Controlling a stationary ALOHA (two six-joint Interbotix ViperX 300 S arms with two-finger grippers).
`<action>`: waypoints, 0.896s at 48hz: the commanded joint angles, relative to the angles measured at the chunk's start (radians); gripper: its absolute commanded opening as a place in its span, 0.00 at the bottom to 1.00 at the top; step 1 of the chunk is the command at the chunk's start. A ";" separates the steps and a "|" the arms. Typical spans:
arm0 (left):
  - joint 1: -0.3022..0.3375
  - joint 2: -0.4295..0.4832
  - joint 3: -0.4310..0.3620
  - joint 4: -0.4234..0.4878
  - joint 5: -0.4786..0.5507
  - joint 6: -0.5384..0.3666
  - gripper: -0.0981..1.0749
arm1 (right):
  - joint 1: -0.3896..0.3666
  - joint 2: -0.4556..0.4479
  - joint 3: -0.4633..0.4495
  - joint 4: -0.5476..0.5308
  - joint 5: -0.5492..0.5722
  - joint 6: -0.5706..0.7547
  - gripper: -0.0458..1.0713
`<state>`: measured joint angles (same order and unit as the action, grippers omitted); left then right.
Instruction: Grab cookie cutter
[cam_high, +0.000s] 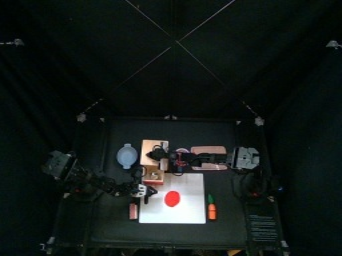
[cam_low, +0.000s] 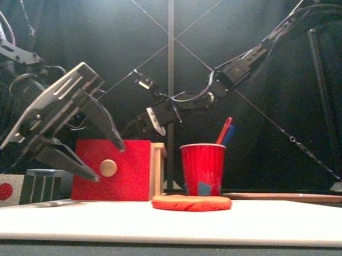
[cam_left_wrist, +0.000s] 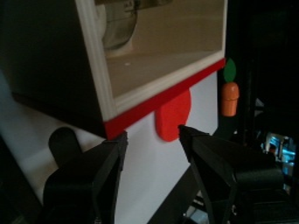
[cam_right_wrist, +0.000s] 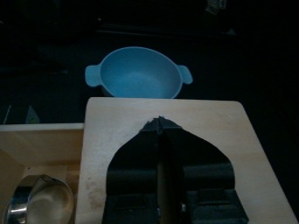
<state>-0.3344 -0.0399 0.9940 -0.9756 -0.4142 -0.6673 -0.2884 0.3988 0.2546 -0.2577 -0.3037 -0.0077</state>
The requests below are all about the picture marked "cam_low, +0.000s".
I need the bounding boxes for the dark ridged toy block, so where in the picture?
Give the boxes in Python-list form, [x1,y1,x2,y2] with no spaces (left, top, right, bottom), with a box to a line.
[18,168,69,205]

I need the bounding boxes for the grey flat tool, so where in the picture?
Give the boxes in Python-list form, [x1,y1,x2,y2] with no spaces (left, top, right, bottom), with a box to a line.
[33,199,82,208]

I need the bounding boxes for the red wooden box with knob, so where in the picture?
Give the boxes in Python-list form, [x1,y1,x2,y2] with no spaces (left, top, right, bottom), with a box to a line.
[69,138,168,202]

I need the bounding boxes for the red and blue pens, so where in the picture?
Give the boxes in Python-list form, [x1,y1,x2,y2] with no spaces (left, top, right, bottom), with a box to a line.
[214,116,233,146]

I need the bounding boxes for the white block with red dot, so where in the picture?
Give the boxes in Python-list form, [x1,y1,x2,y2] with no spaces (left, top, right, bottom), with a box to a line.
[0,173,26,207]

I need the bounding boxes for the blue plastic utensil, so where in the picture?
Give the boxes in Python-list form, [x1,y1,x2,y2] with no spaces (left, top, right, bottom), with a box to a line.
[221,124,236,147]

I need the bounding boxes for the red plastic cup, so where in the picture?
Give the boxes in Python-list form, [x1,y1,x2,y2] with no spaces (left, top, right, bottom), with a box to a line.
[178,142,227,197]

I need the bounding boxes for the orange play dough disc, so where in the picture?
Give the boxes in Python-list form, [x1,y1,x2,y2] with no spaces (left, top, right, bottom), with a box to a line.
[149,194,233,213]

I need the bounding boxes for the white cutting board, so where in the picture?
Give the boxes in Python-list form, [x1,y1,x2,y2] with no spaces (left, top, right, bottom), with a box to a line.
[0,198,342,250]

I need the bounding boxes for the black slanted stand pole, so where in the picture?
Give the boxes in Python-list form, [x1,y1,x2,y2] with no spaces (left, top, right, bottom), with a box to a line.
[305,27,342,193]

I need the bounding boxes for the brown wooden strip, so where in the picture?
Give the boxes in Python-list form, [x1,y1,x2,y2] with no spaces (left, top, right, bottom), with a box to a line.
[221,192,342,204]

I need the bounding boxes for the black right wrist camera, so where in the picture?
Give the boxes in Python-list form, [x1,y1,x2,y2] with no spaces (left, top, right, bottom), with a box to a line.
[130,68,160,97]

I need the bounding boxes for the vertical metal frame pole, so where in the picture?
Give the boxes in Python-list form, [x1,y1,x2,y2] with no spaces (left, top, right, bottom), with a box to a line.
[165,0,176,193]

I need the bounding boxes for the plain diagonal brace wire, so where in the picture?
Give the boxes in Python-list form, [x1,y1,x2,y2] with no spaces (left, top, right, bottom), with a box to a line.
[105,0,224,94]

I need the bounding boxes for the diagonal brace wire with turnbuckle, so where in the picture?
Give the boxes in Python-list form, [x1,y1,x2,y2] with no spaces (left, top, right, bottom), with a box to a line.
[128,0,342,183]

